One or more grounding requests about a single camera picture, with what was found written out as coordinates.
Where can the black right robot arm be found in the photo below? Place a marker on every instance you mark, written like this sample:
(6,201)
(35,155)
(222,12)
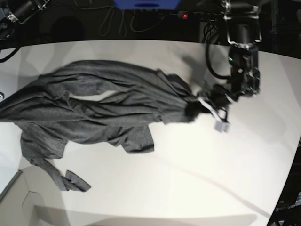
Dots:
(13,15)

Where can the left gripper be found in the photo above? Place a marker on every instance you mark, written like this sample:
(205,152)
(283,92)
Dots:
(215,100)

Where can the blue box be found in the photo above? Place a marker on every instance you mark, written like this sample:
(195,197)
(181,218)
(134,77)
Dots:
(146,4)

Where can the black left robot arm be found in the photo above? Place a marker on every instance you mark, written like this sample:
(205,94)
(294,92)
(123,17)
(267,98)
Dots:
(243,33)

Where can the grey t-shirt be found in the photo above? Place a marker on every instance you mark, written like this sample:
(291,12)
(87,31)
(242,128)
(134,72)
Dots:
(95,101)

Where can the black power strip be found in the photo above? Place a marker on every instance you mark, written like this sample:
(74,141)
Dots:
(200,16)

